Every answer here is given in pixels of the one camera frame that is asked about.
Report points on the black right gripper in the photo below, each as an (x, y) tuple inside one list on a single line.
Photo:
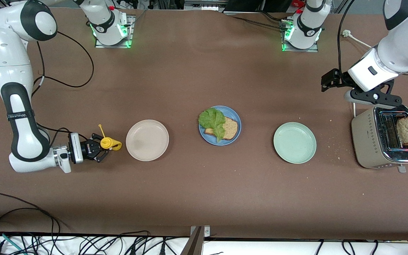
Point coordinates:
[(86, 147)]

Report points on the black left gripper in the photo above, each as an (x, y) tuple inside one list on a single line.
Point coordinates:
[(339, 80)]

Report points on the yellow mustard squeeze bottle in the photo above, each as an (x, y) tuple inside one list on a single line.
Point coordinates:
[(113, 144)]

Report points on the green lettuce leaf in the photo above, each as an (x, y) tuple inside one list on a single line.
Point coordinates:
[(211, 118)]

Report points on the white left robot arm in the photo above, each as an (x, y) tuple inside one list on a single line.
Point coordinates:
[(402, 49)]

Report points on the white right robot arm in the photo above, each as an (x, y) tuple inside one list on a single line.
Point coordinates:
[(5, 53)]

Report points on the beige plate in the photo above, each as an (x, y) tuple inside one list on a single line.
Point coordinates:
[(147, 140)]

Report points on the pale green plate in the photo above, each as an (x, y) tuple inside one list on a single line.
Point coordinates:
[(295, 142)]

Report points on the blue plate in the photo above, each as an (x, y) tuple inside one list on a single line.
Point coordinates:
[(233, 113)]

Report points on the beige and chrome toaster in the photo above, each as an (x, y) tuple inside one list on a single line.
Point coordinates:
[(367, 141)]

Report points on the red package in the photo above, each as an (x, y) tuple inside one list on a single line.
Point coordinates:
[(298, 3)]

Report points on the white board strip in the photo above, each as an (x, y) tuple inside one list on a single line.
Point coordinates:
[(260, 248)]

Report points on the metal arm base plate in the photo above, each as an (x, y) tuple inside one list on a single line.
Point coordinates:
[(130, 32), (310, 50)]

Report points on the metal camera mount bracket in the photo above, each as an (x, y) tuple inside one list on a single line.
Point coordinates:
[(195, 244)]

